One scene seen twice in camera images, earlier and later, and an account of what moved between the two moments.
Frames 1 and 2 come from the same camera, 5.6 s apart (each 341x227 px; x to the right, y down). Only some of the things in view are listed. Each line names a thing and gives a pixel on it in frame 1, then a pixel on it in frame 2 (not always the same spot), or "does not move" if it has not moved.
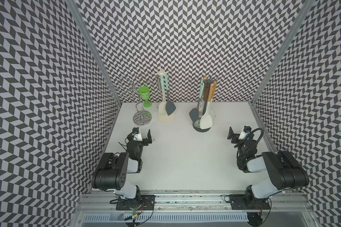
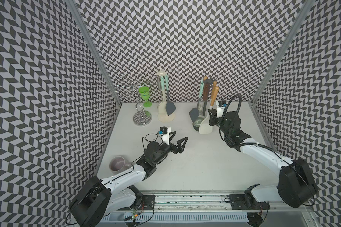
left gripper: (145, 141) → (179, 148)
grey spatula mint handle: (169, 106) does not move
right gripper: (235, 136) → (212, 117)
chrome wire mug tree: (141, 117) does not move
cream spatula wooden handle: (206, 120) → (215, 91)
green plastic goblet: (144, 92) does not move
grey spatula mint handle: (194, 114) does not move
